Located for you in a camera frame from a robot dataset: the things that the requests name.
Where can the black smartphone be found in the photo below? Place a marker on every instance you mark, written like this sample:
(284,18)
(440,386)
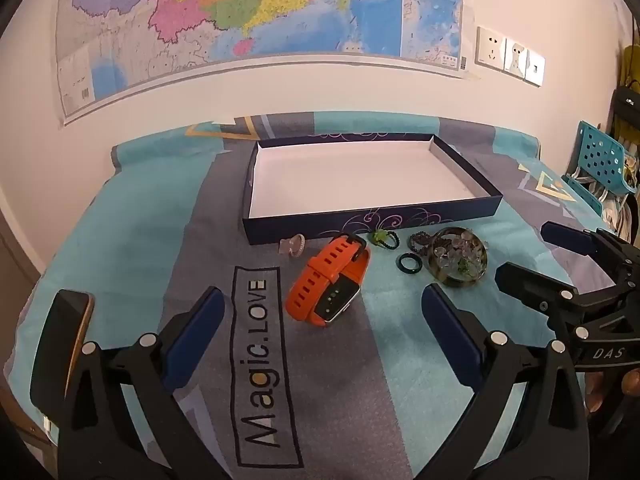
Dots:
(60,340)

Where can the black bag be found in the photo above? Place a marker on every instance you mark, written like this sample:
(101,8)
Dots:
(629,105)

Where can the teal grey printed blanket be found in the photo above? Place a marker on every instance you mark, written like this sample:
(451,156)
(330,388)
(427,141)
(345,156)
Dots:
(150,235)

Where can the grey cabinet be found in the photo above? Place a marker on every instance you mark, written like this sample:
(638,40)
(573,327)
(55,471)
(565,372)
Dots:
(10,270)

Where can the blue plastic chair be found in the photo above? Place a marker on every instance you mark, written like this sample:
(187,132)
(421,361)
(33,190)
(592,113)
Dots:
(600,152)

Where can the white folded cloth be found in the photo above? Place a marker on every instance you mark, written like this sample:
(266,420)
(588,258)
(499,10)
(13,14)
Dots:
(617,215)

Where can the colourful wall map poster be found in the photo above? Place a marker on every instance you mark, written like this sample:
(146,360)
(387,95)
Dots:
(200,10)

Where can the orange smart watch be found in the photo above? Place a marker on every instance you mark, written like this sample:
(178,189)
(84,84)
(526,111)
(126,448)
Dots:
(325,265)

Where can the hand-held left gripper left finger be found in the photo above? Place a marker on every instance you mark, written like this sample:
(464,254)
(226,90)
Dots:
(207,310)

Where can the person's right hand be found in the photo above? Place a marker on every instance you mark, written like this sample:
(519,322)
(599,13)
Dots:
(597,392)

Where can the tortoiseshell bangle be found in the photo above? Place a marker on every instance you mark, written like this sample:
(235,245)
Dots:
(452,284)

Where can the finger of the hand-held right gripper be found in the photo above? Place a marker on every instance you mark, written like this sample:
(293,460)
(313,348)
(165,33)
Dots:
(565,237)
(530,282)

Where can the yellow-green cloth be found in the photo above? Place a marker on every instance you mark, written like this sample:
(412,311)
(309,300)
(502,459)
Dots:
(631,67)

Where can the white wall outlet plate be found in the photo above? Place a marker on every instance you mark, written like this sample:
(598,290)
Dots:
(490,49)
(535,67)
(515,57)

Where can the navy shallow cardboard box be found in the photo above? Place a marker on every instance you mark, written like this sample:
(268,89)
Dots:
(350,180)

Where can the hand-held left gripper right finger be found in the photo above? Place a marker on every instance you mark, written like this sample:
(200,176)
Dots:
(447,322)

